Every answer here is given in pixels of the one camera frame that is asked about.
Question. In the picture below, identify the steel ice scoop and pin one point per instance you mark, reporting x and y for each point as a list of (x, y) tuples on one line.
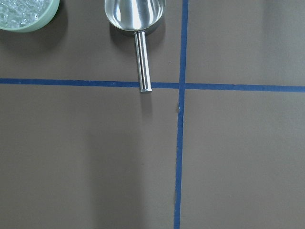
[(137, 18)]

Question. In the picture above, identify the green bowl of ice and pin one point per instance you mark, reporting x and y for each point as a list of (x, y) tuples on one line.
[(26, 15)]

